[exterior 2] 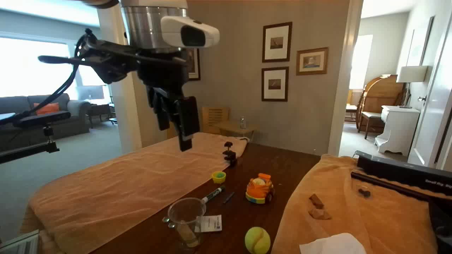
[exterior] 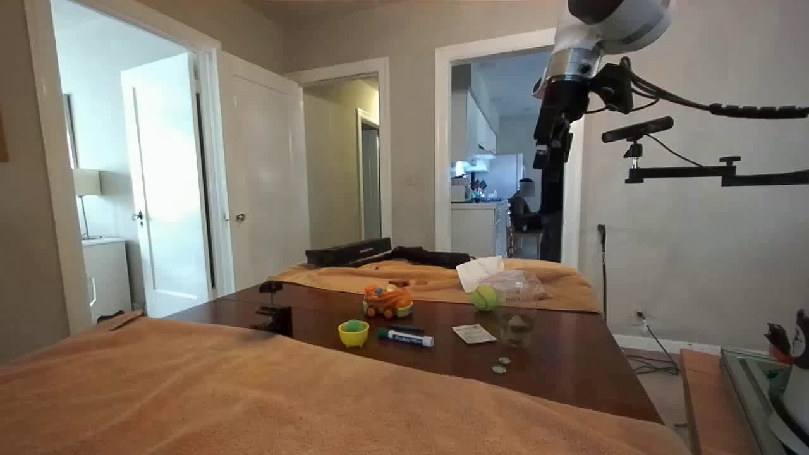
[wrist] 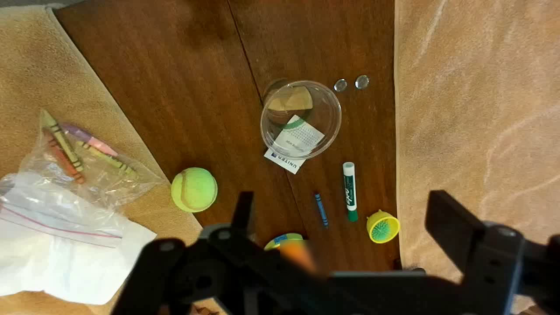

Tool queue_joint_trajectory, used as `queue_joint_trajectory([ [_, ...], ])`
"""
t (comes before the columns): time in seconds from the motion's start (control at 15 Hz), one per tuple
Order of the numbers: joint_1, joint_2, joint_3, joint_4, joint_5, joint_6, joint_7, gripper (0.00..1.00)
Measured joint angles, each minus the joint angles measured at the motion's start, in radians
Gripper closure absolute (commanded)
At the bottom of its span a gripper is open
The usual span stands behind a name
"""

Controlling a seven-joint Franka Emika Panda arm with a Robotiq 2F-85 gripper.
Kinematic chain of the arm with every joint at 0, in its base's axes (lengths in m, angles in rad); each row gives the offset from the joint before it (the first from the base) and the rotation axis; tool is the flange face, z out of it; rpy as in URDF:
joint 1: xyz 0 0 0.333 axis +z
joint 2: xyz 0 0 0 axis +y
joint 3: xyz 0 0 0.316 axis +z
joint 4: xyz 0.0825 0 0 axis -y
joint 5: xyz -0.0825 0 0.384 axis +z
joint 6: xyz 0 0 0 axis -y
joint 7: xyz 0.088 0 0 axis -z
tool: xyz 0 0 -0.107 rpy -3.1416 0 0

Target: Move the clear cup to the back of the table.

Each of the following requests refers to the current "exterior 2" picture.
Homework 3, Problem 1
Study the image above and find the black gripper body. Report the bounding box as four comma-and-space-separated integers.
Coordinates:
137, 52, 188, 110

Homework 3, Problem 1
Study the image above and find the clear plastic cup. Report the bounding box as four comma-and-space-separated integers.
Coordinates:
168, 197, 206, 248

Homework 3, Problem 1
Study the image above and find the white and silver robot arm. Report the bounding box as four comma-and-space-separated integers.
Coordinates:
78, 0, 220, 150

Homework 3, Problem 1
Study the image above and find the small yellow-green cup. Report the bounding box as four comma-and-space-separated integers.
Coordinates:
212, 170, 226, 183

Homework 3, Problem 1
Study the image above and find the large framed picture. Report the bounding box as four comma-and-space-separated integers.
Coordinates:
188, 49, 201, 80

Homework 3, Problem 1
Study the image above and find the black table clamp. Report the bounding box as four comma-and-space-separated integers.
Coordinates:
223, 141, 237, 166

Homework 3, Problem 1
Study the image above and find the lower framed picture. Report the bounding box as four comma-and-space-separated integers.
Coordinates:
261, 66, 288, 101

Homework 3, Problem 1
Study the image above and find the green and white marker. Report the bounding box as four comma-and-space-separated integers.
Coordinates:
201, 186, 225, 203

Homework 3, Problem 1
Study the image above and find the black pen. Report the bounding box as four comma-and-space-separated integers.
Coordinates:
222, 191, 236, 204

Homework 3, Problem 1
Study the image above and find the orange toy truck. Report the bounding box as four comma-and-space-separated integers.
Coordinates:
246, 172, 274, 204

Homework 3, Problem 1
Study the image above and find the upper framed picture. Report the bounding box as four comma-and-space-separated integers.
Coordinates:
263, 22, 293, 62

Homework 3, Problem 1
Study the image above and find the orange towel near window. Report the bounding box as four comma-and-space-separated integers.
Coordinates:
21, 132, 247, 254

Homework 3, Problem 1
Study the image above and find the wooden framed picture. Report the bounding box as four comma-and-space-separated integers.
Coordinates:
297, 47, 329, 74

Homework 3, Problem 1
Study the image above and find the grey sofa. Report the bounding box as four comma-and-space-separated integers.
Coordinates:
0, 93, 91, 152

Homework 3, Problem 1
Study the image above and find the yellow tennis ball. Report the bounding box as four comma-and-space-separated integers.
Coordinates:
245, 227, 271, 254

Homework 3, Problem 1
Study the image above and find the brown wooden block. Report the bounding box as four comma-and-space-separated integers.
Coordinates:
309, 193, 324, 208

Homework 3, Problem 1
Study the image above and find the flat brown wooden piece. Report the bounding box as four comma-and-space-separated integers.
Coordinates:
308, 208, 332, 220

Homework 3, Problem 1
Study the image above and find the orange towel near door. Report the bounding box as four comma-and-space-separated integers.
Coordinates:
271, 155, 438, 254

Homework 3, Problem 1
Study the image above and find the wicker chair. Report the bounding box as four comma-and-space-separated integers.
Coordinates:
356, 74, 406, 131

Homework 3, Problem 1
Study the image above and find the small dark block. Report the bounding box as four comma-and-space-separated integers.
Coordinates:
359, 189, 370, 197

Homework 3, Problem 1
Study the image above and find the white tissue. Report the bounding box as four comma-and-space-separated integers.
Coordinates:
300, 232, 366, 254

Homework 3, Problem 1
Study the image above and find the white cabinet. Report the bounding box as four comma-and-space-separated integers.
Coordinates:
376, 105, 420, 156

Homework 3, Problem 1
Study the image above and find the white table lamp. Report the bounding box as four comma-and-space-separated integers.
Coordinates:
397, 66, 428, 86

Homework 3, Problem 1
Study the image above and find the black long case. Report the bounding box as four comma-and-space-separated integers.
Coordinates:
352, 150, 452, 200

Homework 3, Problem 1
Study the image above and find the white door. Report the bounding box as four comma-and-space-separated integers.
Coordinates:
408, 26, 452, 166

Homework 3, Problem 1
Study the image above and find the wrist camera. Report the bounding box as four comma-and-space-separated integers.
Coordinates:
38, 33, 139, 83

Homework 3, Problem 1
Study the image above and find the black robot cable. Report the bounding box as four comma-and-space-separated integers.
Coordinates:
0, 28, 100, 126

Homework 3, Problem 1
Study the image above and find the black camera on mount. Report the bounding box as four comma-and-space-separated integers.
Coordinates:
0, 111, 71, 163

